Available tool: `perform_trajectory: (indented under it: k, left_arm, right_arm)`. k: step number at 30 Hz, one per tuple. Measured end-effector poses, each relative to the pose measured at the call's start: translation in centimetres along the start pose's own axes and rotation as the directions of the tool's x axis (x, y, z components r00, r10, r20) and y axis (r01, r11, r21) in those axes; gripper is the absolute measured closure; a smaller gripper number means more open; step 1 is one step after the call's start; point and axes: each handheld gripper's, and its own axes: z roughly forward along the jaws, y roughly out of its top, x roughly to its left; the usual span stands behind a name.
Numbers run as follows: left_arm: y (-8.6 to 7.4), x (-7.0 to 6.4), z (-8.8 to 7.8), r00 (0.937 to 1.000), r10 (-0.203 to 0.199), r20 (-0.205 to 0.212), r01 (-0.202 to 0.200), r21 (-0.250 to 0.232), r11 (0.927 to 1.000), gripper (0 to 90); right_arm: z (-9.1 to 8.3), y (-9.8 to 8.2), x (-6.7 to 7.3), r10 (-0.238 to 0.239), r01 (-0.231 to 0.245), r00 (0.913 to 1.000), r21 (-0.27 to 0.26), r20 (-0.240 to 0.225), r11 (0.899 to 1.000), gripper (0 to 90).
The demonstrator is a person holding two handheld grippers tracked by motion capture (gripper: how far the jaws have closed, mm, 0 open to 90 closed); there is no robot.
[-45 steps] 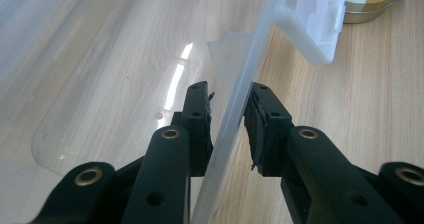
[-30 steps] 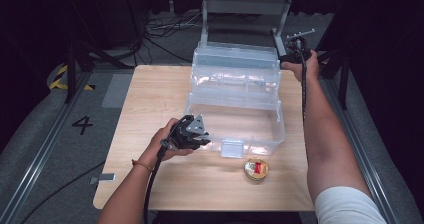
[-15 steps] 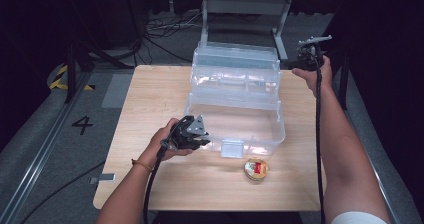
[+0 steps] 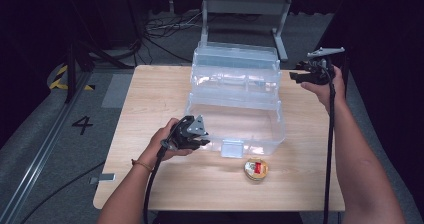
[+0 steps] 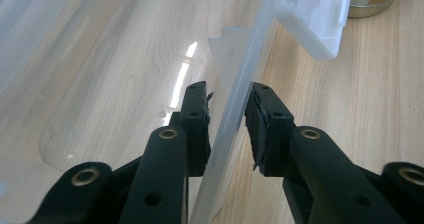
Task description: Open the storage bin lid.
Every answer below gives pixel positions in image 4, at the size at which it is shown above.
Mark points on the grey metal stand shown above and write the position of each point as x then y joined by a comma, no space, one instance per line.
246,4

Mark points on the person's left hand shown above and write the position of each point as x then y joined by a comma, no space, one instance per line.
153,149

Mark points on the black tripod stand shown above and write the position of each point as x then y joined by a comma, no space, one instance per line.
70,70

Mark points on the person's right hand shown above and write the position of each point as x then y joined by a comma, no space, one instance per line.
340,90

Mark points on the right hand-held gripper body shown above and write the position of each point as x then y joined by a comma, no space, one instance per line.
321,72

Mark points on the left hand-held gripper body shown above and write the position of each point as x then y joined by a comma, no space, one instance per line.
183,135

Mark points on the metal floor rail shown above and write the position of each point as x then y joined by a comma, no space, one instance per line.
43,150

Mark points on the clear plastic storage box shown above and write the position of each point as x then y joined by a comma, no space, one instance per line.
233,100

